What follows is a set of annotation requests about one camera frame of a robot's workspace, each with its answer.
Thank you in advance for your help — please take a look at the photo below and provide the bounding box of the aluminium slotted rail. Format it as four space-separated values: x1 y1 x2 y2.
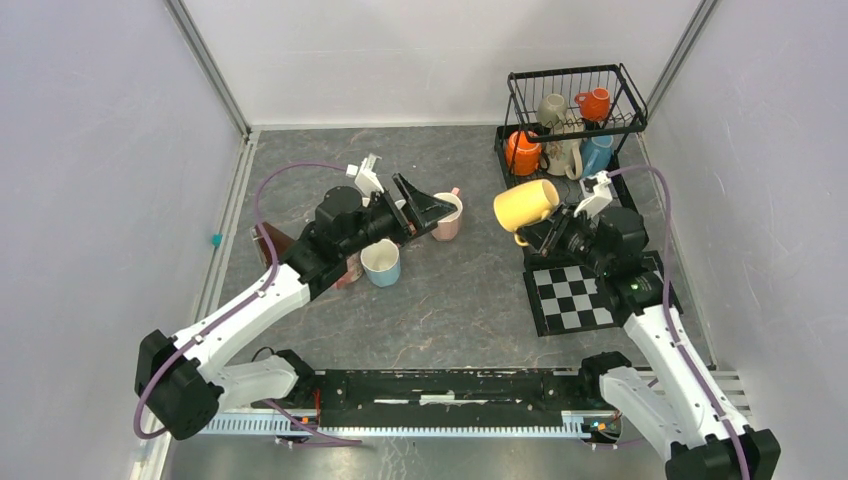
198 411 591 439

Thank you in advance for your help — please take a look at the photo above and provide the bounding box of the teal blue mug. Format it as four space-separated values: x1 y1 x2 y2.
580 135 614 178

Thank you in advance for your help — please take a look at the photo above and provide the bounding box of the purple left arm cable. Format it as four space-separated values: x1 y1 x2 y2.
133 160 366 446

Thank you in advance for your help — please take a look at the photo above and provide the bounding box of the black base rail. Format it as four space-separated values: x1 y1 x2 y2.
276 368 613 427

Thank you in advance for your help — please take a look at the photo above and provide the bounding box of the pink patterned mug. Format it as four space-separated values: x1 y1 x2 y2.
334 254 364 289

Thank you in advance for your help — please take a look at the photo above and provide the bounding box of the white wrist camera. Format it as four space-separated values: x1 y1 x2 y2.
345 153 385 197
574 170 613 219

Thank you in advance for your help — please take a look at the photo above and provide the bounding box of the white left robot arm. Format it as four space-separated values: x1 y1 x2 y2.
134 174 457 440

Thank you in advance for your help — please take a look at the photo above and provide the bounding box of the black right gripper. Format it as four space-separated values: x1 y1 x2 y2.
516 201 612 275

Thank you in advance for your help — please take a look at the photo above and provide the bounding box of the beige grey mug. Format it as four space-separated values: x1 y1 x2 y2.
536 93 569 129

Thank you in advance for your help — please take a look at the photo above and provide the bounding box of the checkerboard calibration board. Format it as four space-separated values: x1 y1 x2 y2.
523 266 616 337

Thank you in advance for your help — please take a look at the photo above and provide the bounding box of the brown wedge block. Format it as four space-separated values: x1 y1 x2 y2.
251 222 296 269

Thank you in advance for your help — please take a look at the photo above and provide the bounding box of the black wire dish rack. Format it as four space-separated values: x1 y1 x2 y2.
494 64 648 204

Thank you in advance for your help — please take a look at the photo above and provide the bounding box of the light pink hexagonal mug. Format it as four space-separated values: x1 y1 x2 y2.
431 187 464 242

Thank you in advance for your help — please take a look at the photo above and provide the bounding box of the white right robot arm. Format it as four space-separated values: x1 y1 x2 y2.
515 205 781 479

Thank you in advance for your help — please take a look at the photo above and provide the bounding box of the yellow mug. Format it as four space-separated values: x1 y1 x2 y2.
493 179 560 247

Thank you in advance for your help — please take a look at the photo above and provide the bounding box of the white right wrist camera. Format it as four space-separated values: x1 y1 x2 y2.
574 170 613 219

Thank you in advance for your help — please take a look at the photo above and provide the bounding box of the orange ribbed mug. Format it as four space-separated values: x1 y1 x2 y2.
505 130 542 177

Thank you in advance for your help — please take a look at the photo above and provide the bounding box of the cream floral mug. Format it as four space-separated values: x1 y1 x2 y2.
544 115 585 180

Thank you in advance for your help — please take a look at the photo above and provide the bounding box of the small orange cup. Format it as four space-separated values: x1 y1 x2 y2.
574 87 611 122

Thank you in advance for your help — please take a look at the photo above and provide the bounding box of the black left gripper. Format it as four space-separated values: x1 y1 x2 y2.
339 172 456 257

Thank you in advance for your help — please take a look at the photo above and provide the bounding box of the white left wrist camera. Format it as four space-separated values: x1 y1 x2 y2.
345 153 385 197

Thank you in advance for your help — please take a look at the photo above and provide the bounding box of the light blue hexagonal mug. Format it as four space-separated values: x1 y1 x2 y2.
360 239 401 288

